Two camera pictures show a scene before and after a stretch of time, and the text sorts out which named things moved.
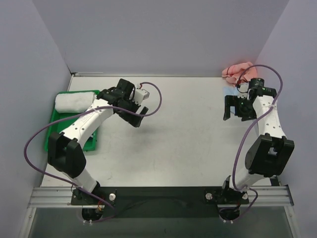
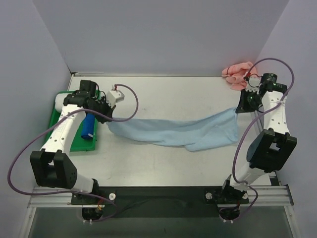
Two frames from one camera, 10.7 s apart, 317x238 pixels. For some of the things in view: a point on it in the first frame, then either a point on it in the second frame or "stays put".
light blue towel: (230, 90) → (195, 134)
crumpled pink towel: (239, 73) stays put
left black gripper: (132, 113) → (103, 113)
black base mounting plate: (159, 202) stays put
